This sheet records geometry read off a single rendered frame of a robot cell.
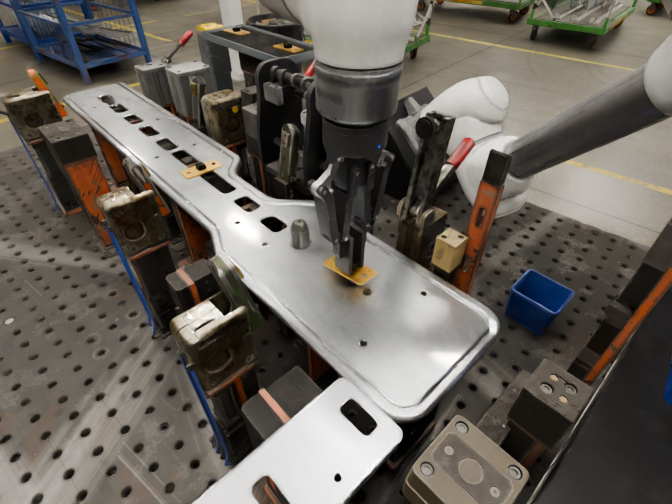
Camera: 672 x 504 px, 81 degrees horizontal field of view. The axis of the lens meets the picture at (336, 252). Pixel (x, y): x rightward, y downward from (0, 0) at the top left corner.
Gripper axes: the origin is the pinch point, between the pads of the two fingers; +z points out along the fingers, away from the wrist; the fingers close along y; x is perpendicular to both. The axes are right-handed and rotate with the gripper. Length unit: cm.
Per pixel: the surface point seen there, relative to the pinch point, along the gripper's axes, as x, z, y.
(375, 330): 9.9, 5.4, 4.5
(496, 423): 27.7, 5.0, 4.1
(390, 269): 3.4, 5.5, -5.9
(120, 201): -37.2, 1.8, 19.4
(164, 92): -101, 9, -16
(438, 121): 0.9, -15.1, -15.6
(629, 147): -22, 106, -336
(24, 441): -30, 36, 51
